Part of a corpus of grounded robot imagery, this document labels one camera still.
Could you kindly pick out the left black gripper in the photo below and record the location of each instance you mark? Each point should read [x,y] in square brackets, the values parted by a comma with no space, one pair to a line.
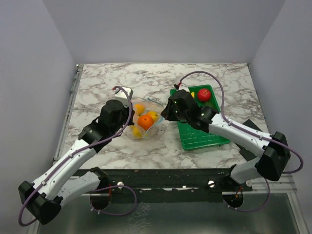
[131,123]

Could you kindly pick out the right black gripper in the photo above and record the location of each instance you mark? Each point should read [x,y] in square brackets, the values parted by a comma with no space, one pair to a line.
[166,112]

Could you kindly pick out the yellow lemon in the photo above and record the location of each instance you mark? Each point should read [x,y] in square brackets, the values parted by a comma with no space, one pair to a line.
[153,115]
[137,132]

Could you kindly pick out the yellow peach with leaf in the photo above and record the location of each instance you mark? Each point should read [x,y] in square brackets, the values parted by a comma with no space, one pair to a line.
[139,109]

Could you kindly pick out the orange fruit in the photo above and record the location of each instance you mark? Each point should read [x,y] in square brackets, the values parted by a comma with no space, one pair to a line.
[145,122]

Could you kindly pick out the clear zip bag teal zipper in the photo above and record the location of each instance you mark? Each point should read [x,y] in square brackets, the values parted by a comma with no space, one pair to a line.
[150,105]

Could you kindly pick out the green plastic tray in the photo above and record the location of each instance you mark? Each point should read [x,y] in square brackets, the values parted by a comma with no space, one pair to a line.
[193,139]

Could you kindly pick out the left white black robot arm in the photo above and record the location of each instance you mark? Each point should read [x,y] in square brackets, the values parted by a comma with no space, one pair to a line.
[46,195]

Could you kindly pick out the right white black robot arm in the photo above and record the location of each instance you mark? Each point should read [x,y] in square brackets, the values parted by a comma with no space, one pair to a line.
[271,152]

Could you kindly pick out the red apple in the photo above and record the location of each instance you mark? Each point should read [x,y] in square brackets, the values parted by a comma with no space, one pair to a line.
[203,95]

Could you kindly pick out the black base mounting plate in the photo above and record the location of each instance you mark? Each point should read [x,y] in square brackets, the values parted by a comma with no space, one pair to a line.
[172,185]

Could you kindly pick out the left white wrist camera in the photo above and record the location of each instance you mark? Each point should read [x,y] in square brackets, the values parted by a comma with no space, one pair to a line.
[120,95]

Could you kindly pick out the aluminium frame rail left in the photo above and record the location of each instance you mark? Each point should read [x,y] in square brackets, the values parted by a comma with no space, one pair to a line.
[73,94]

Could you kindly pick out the aluminium frame rail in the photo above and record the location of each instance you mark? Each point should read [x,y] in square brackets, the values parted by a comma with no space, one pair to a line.
[73,94]
[285,184]

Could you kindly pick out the aluminium frame rail right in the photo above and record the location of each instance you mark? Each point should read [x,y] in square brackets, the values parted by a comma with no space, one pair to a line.
[285,184]

